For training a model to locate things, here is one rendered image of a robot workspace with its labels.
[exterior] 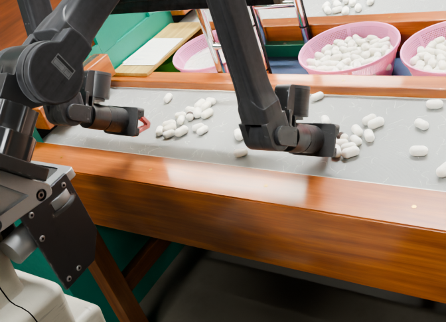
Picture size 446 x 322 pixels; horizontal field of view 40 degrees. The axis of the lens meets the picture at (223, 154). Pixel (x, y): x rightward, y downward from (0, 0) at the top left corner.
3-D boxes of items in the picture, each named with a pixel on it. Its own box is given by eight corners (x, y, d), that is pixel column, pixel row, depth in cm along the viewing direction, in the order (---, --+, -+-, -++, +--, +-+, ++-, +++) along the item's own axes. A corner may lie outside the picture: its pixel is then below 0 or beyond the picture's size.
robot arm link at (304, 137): (269, 151, 116) (295, 152, 113) (271, 114, 116) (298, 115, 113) (287, 152, 122) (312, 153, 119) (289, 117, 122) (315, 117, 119)
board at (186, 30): (147, 76, 186) (146, 73, 185) (113, 76, 194) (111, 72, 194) (205, 24, 206) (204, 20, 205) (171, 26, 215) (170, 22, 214)
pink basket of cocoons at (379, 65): (408, 93, 152) (402, 60, 147) (302, 111, 160) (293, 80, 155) (403, 44, 173) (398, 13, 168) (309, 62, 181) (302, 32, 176)
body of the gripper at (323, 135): (295, 122, 128) (277, 119, 122) (340, 125, 122) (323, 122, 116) (292, 153, 128) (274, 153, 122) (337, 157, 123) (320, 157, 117)
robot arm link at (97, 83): (45, 119, 133) (67, 119, 127) (50, 66, 133) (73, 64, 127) (91, 125, 141) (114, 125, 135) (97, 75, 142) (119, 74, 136)
